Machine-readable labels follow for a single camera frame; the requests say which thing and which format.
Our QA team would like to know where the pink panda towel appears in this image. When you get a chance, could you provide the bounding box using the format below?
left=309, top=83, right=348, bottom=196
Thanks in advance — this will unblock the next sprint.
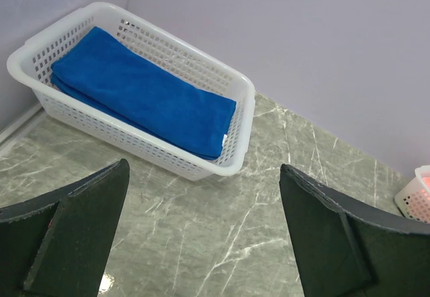
left=416, top=172, right=430, bottom=192

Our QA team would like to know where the white plastic basket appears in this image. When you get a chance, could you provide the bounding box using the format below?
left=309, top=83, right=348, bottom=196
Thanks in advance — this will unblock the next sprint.
left=7, top=2, right=255, bottom=181
left=394, top=165, right=430, bottom=224

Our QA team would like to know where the folded blue towel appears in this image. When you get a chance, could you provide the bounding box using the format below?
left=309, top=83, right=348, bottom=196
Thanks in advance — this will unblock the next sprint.
left=51, top=27, right=237, bottom=161

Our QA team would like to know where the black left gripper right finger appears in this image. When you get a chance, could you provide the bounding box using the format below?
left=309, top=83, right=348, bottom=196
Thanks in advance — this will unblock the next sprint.
left=279, top=164, right=429, bottom=296

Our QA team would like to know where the white plastic basket left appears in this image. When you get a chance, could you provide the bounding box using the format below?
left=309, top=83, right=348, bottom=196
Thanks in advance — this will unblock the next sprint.
left=7, top=2, right=255, bottom=181

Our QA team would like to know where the white plastic basket right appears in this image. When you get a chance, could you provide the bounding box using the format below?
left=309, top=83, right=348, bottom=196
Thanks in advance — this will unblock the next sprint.
left=394, top=165, right=430, bottom=224

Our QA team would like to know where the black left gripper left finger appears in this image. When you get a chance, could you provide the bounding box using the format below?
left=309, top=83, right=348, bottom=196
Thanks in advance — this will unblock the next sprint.
left=1, top=159, right=130, bottom=296

